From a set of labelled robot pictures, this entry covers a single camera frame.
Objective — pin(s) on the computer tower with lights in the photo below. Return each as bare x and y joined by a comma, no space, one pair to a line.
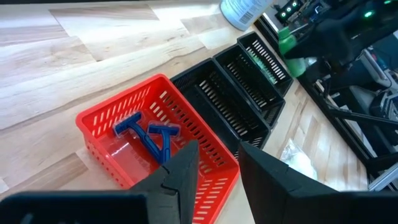
289,14

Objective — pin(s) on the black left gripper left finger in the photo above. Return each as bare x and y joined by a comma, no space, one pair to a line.
174,193

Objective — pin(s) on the black plastic basket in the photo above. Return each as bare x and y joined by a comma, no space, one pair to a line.
202,99
248,36
236,65

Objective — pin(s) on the blue disposable razor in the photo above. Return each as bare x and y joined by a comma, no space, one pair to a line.
140,133
164,137

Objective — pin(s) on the silver frame bracket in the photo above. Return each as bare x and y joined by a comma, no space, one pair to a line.
384,181

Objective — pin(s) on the white wipes canister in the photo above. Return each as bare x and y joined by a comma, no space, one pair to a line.
242,12

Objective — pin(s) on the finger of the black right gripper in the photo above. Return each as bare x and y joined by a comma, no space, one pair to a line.
321,70
311,46

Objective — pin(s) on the red plastic basket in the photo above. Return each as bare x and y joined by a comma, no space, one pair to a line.
124,161

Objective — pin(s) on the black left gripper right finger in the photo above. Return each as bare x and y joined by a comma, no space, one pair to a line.
280,199

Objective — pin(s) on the clear bag of cotton swabs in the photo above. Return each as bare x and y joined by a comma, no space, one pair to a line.
298,160

